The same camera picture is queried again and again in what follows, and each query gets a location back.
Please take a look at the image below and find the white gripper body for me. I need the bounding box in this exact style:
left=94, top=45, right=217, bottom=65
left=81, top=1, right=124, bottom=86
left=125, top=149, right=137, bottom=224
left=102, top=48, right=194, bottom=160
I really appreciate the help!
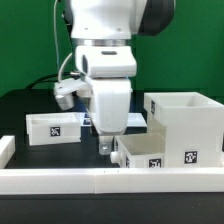
left=88, top=78, right=132, bottom=136

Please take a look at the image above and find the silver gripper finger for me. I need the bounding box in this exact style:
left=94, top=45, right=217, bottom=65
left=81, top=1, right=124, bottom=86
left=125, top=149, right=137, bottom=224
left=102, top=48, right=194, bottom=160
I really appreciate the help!
left=99, top=136, right=114, bottom=155

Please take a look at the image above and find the white front drawer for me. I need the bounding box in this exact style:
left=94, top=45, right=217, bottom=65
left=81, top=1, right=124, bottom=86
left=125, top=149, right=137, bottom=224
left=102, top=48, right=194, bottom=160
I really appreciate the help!
left=110, top=133, right=165, bottom=168

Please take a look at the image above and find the white drawer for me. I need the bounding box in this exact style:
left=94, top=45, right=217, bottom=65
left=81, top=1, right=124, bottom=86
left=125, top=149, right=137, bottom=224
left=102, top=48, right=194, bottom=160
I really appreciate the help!
left=110, top=133, right=165, bottom=168
left=26, top=112, right=81, bottom=146

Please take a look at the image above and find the white drawer cabinet box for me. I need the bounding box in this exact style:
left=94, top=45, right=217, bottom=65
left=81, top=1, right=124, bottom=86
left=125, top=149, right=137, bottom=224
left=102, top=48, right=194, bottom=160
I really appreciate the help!
left=144, top=92, right=224, bottom=168

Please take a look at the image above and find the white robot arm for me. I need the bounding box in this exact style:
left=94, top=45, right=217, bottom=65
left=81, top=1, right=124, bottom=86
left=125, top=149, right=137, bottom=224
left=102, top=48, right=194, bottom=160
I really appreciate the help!
left=65, top=0, right=176, bottom=155

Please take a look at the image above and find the white rear drawer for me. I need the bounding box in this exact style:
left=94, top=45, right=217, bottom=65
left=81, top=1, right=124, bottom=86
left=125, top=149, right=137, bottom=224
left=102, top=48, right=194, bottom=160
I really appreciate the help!
left=26, top=112, right=81, bottom=146

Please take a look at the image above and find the white sheet with markers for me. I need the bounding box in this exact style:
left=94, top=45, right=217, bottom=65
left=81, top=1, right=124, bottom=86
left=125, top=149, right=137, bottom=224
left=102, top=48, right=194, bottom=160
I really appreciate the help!
left=76, top=112, right=147, bottom=127

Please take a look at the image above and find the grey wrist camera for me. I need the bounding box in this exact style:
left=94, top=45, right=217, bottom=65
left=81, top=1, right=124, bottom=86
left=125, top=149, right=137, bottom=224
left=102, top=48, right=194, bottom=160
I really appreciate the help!
left=54, top=78, right=90, bottom=110

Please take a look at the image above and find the black cable bundle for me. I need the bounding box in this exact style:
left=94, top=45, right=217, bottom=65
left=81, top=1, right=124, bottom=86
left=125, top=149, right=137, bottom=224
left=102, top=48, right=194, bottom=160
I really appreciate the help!
left=25, top=71, right=77, bottom=90

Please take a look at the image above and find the white fence frame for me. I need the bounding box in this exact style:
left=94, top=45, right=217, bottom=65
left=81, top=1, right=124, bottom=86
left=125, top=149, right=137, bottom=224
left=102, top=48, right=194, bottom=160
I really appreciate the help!
left=0, top=136, right=224, bottom=195

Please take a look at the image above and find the white thin cable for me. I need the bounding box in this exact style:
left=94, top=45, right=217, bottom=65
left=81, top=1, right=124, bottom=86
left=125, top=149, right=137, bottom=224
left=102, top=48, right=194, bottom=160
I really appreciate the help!
left=52, top=0, right=62, bottom=90

